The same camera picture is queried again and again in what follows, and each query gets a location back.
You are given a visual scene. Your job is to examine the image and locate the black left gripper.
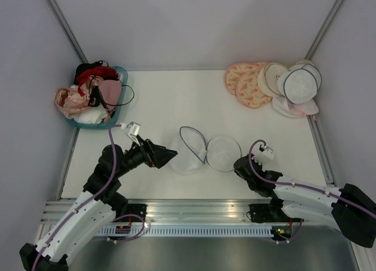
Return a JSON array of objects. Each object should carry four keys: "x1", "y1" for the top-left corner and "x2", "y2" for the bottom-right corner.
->
[{"x1": 114, "y1": 134, "x2": 177, "y2": 178}]

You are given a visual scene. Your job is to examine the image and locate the white mesh laundry bag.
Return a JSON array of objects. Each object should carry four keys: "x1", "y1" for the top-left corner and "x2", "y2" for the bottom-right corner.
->
[{"x1": 169, "y1": 126, "x2": 242, "y2": 175}]

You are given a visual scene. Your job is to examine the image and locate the red bra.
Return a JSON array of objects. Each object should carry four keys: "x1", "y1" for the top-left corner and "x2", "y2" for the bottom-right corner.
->
[{"x1": 77, "y1": 66, "x2": 119, "y2": 96}]

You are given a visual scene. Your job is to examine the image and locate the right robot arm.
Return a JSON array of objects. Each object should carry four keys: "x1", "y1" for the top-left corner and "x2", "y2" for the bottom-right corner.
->
[{"x1": 234, "y1": 155, "x2": 375, "y2": 248}]

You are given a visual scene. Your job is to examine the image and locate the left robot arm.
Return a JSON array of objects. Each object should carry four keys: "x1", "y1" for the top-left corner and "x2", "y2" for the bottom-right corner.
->
[{"x1": 19, "y1": 138, "x2": 177, "y2": 270}]

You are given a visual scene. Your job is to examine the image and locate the floral peach laundry bag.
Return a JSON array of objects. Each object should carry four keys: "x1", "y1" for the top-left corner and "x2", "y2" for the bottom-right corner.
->
[{"x1": 235, "y1": 71, "x2": 272, "y2": 109}]

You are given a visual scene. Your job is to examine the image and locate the white pink-trimmed laundry bag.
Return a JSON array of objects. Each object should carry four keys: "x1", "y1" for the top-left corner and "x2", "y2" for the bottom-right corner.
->
[{"x1": 271, "y1": 96, "x2": 319, "y2": 118}]

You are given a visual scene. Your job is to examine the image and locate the beige round laundry bag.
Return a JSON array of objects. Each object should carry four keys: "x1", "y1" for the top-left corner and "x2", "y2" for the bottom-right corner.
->
[{"x1": 257, "y1": 62, "x2": 290, "y2": 97}]

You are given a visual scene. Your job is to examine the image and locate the white clothing in basket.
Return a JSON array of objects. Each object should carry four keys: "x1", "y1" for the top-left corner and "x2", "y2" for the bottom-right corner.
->
[{"x1": 72, "y1": 107, "x2": 108, "y2": 124}]

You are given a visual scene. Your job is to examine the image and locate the teal plastic basket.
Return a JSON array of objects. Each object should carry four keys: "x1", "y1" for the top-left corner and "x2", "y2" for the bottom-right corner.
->
[{"x1": 64, "y1": 66, "x2": 128, "y2": 130}]

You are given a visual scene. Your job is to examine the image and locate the peach satin garment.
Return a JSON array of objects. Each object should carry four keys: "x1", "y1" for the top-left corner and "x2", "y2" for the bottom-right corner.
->
[{"x1": 53, "y1": 84, "x2": 90, "y2": 119}]

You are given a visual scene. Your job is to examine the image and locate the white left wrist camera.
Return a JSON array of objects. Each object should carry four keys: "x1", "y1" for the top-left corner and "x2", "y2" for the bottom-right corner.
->
[{"x1": 120, "y1": 122, "x2": 140, "y2": 144}]

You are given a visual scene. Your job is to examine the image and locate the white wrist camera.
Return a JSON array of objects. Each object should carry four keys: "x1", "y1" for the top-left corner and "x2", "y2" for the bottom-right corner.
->
[
  {"x1": 252, "y1": 145, "x2": 274, "y2": 164},
  {"x1": 120, "y1": 122, "x2": 140, "y2": 144}
]

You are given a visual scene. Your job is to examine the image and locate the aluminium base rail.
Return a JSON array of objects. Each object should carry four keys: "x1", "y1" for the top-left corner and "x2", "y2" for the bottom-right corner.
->
[{"x1": 41, "y1": 199, "x2": 361, "y2": 225}]

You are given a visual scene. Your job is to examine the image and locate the pink bra black straps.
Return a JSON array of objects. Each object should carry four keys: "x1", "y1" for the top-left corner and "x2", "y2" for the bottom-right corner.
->
[{"x1": 85, "y1": 75, "x2": 135, "y2": 110}]

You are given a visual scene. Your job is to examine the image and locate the white slotted cable duct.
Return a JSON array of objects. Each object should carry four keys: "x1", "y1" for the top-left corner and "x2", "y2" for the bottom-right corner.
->
[{"x1": 96, "y1": 225, "x2": 273, "y2": 237}]

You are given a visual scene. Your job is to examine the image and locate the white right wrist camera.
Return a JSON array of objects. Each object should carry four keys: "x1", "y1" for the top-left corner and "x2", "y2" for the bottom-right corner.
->
[{"x1": 252, "y1": 145, "x2": 274, "y2": 164}]

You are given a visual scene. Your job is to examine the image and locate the left aluminium frame post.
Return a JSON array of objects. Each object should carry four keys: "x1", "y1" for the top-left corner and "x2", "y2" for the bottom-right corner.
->
[{"x1": 45, "y1": 0, "x2": 88, "y2": 63}]

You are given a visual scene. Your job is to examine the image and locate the aluminium frame post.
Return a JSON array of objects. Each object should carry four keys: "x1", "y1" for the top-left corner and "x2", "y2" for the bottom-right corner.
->
[
  {"x1": 305, "y1": 0, "x2": 346, "y2": 60},
  {"x1": 45, "y1": 0, "x2": 88, "y2": 63}
]

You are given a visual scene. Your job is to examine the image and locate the right aluminium frame post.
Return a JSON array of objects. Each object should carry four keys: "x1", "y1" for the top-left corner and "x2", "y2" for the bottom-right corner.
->
[{"x1": 305, "y1": 0, "x2": 346, "y2": 60}]

